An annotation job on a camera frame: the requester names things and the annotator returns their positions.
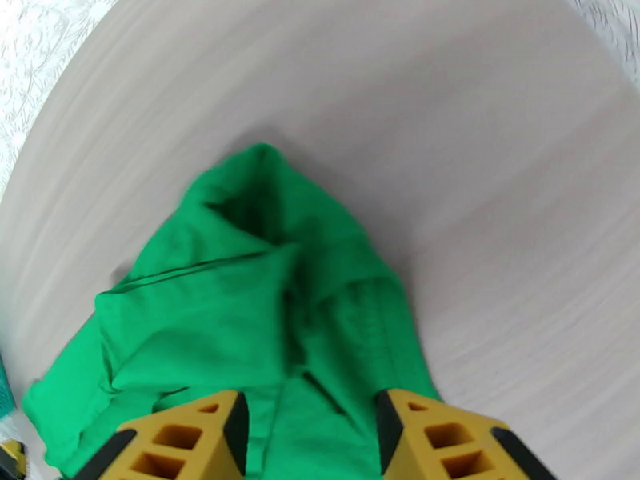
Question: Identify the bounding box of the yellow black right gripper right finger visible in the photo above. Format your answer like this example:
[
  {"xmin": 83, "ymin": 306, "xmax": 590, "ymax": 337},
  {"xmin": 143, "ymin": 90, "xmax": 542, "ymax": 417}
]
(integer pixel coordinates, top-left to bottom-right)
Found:
[{"xmin": 376, "ymin": 387, "xmax": 557, "ymax": 480}]

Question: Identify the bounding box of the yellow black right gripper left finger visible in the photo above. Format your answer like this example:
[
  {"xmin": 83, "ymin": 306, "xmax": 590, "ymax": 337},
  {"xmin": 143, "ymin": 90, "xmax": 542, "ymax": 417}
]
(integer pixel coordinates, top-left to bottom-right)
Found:
[{"xmin": 59, "ymin": 390, "xmax": 250, "ymax": 480}]

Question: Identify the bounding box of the green shirt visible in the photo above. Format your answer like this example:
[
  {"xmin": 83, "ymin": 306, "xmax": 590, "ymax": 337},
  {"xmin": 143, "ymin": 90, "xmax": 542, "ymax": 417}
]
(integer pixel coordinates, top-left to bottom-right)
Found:
[{"xmin": 22, "ymin": 142, "xmax": 443, "ymax": 480}]

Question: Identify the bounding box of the green plastic basket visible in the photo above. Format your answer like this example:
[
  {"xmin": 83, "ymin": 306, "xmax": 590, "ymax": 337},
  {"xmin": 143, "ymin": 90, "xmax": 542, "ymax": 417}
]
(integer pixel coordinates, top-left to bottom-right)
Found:
[{"xmin": 0, "ymin": 353, "xmax": 17, "ymax": 420}]

